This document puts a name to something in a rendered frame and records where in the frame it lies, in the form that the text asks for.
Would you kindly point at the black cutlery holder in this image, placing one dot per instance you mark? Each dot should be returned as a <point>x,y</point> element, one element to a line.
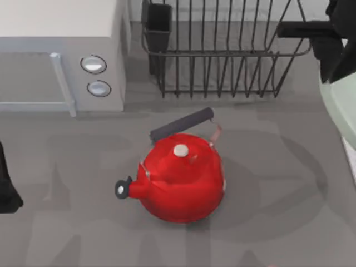
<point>157,25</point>

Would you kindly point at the pale microwave oven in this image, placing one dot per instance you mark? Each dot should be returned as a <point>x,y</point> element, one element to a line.
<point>116,22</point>

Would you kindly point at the small round microwave knob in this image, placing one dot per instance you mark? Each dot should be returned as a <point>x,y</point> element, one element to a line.
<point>99,88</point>

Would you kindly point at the large round microwave knob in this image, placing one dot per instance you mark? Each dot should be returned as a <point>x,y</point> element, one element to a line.
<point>93,64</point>

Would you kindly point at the grey microwave door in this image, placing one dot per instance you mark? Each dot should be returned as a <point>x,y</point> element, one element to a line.
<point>25,78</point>

